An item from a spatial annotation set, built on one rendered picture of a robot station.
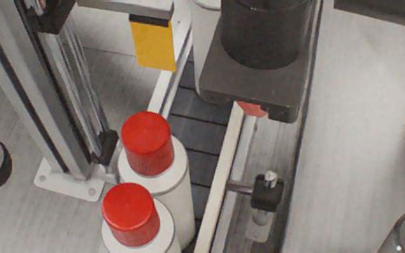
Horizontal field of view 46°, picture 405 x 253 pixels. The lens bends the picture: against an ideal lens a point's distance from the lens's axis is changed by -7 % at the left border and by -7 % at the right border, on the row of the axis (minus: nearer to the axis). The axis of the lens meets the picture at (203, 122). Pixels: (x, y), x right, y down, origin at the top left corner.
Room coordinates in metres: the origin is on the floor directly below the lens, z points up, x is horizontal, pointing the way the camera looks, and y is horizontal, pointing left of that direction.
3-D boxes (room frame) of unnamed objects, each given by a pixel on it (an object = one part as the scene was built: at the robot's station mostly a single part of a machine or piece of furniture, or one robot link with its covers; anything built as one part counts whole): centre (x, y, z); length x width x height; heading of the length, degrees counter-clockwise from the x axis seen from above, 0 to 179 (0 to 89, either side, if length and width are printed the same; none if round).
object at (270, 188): (0.19, -0.06, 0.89); 0.03 x 0.03 x 0.12; 74
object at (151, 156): (0.16, 0.04, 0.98); 0.05 x 0.05 x 0.20
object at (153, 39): (0.23, 0.03, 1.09); 0.03 x 0.01 x 0.06; 74
